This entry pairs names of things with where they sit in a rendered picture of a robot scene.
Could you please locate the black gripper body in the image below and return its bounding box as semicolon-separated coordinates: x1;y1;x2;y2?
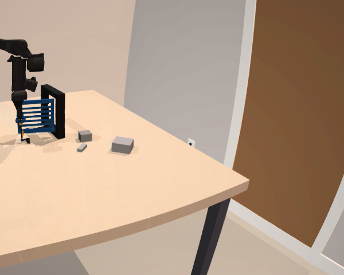
11;72;28;101

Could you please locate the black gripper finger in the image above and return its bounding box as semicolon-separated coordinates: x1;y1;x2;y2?
13;100;23;115

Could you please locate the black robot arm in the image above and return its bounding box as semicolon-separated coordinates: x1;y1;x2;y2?
0;39;45;92

